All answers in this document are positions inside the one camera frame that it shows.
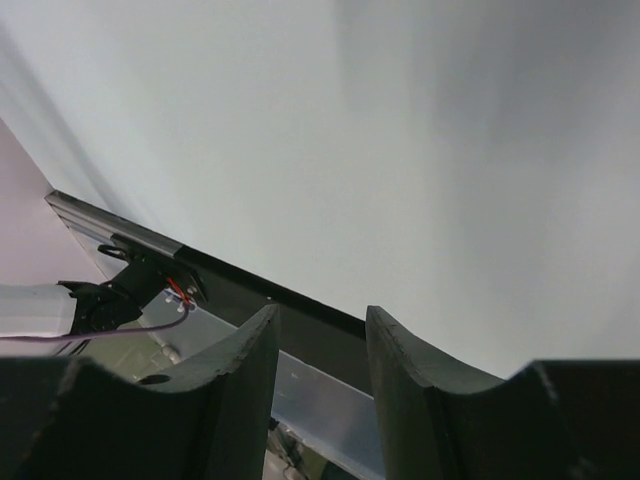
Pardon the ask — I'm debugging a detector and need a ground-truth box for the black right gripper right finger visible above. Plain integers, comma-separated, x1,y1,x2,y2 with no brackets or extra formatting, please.
365,306,639,479

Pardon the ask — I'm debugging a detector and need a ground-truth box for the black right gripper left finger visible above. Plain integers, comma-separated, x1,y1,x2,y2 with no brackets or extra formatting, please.
1,305,280,479

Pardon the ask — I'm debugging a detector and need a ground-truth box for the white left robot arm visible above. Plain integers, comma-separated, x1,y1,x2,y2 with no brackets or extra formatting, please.
1,236,206,357

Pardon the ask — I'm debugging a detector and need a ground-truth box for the aluminium side rail left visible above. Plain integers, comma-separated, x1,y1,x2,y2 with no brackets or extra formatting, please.
45,191,183,258

